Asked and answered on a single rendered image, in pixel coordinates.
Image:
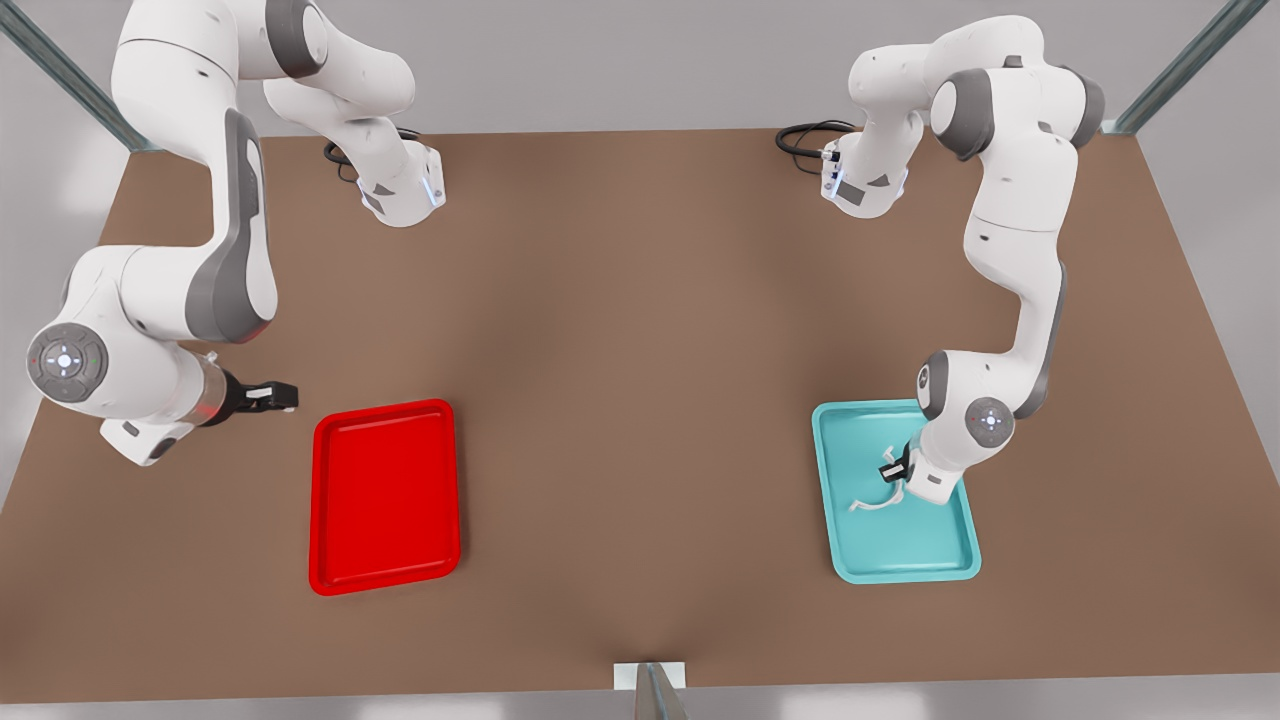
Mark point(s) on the white drainage pipe clamp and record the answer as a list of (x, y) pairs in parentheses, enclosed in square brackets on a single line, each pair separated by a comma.
[(876, 502)]

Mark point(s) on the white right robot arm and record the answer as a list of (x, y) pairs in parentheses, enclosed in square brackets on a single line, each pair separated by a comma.
[(180, 290)]

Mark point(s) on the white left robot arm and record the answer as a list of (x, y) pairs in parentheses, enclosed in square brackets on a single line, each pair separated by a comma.
[(1010, 200)]

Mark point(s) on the teal rectangular tray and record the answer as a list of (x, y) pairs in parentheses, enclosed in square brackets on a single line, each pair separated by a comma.
[(890, 520)]

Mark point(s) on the red rectangular tray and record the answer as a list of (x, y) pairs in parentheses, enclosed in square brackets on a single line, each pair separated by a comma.
[(385, 496)]

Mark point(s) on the silver frame post with foot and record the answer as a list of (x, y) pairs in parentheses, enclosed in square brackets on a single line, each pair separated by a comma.
[(655, 692)]

